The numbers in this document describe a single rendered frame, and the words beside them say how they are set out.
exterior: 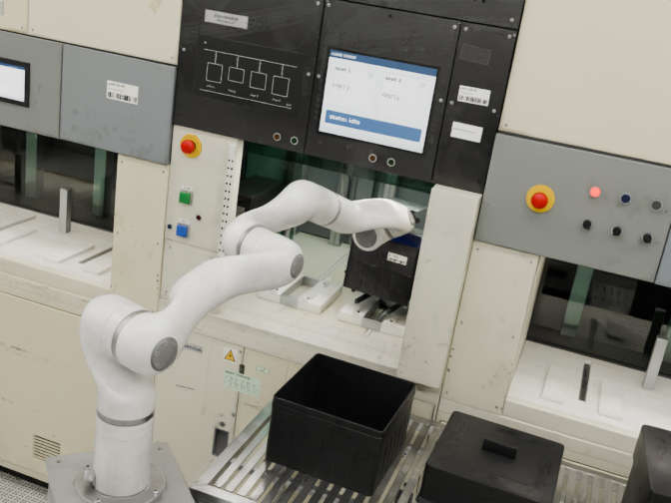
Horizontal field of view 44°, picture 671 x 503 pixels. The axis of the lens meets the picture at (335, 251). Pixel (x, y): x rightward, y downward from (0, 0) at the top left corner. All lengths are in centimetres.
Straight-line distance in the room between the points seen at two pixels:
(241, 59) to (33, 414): 143
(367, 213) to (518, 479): 75
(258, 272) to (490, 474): 69
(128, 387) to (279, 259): 42
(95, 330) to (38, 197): 160
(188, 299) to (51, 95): 103
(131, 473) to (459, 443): 76
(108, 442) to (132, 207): 90
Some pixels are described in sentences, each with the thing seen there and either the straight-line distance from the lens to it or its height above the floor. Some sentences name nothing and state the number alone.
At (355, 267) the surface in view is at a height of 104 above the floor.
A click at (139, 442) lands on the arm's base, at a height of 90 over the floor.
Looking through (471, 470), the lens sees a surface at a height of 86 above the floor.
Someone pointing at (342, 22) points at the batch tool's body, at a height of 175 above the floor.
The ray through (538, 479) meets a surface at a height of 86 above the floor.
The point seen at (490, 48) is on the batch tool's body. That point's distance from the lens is 207.
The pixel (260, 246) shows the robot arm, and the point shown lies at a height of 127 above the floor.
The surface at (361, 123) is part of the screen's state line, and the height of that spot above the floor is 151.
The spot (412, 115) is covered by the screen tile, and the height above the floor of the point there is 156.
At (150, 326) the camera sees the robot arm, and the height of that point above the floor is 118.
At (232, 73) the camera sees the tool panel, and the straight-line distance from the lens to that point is 228.
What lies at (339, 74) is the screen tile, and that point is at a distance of 217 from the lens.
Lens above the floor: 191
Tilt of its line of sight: 19 degrees down
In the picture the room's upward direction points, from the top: 9 degrees clockwise
